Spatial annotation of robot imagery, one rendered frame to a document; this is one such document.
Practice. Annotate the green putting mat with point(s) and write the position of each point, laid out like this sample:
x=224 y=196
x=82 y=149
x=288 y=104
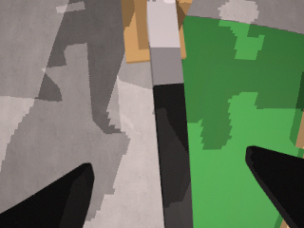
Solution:
x=244 y=85

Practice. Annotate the red and grey golf putter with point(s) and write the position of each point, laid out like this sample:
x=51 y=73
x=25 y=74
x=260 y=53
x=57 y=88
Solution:
x=170 y=113

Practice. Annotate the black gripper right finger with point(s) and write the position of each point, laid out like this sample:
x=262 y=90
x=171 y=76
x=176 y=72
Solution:
x=282 y=178

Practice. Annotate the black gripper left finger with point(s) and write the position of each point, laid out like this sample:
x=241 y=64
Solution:
x=62 y=204

